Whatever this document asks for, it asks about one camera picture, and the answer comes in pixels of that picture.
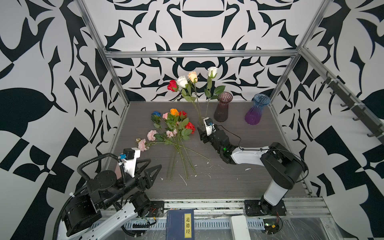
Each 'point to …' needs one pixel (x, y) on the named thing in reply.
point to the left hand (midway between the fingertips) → (155, 161)
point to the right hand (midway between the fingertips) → (204, 123)
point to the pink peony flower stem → (152, 137)
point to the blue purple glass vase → (254, 115)
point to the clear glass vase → (201, 128)
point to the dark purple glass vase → (221, 112)
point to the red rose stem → (172, 85)
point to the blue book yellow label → (180, 224)
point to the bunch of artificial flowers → (174, 128)
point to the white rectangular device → (239, 227)
